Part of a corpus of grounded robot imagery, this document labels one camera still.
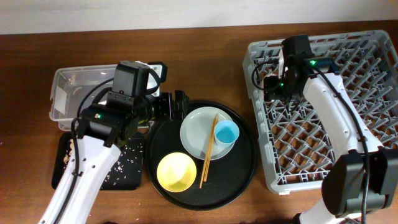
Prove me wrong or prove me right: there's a blue cup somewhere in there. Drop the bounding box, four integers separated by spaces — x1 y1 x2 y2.
214 120 240 148

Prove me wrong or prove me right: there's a yellow bowl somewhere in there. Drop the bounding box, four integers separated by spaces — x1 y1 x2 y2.
156 152 197 193

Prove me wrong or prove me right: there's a food scraps pile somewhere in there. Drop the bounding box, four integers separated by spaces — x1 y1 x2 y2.
63 139 74 166

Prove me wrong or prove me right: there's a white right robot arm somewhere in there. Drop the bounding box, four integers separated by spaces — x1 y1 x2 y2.
264 55 397 223

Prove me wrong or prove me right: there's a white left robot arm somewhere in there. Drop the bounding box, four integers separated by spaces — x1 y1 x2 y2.
40 88 189 223

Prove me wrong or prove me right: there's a clear plastic waste bin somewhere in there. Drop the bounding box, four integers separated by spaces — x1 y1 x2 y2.
49 63 162 131

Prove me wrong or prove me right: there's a grey plastic dishwasher rack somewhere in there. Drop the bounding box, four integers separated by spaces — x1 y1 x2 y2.
243 30 397 194

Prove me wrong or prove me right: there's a grey round plate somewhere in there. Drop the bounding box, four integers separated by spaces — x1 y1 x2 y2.
180 106 232 160

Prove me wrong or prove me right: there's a wooden chopstick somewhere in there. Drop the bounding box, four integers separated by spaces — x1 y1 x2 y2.
202 113 219 182
200 114 218 188

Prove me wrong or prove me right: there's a black rectangular tray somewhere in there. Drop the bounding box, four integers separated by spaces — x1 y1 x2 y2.
51 132 144 190

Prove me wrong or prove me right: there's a round black serving tray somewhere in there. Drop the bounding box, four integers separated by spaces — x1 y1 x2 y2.
144 100 257 210

